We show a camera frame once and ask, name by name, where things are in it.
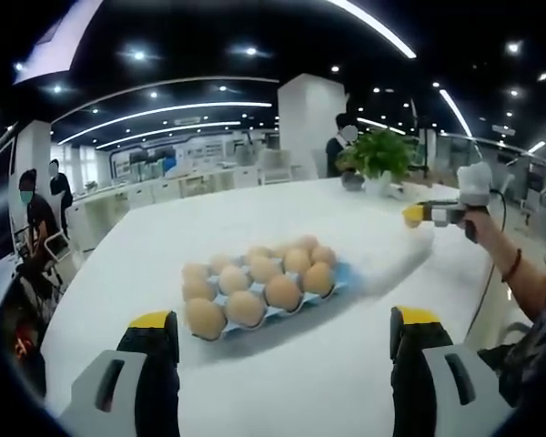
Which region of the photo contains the cluster of brown eggs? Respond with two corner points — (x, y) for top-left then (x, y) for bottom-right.
(180, 234), (338, 341)

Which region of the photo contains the person's right hand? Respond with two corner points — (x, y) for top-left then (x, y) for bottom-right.
(463, 209), (521, 284)

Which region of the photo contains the dark round bowl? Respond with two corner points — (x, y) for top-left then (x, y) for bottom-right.
(340, 170), (366, 190)

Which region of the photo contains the blue egg tray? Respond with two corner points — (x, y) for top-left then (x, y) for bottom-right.
(181, 254), (354, 342)

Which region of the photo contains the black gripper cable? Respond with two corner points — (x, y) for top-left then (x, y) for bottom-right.
(467, 188), (509, 340)

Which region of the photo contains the white mesh chair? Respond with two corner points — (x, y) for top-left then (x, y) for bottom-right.
(258, 148), (293, 186)

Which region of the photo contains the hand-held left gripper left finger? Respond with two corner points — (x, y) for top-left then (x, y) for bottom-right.
(58, 310), (181, 437)

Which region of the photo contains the person's dark patterned shirt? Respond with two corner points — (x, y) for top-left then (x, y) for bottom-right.
(477, 245), (546, 411)

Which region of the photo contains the grey office chair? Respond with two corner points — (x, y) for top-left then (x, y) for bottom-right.
(521, 187), (543, 225)

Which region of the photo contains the green potted plant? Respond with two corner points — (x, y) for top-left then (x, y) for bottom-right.
(336, 128), (415, 195)

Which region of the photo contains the white table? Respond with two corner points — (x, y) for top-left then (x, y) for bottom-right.
(40, 177), (501, 437)

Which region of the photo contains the white frame office chair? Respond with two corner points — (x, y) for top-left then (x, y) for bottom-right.
(44, 232), (73, 265)

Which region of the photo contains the white square pillar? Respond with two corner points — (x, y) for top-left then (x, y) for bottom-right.
(277, 73), (349, 181)

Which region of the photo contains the white cabinet row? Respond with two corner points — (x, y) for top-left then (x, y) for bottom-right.
(72, 168), (281, 213)

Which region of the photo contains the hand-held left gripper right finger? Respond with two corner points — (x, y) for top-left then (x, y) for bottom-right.
(389, 305), (515, 437)

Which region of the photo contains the red bead bracelet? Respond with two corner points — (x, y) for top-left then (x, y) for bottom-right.
(500, 248), (523, 284)

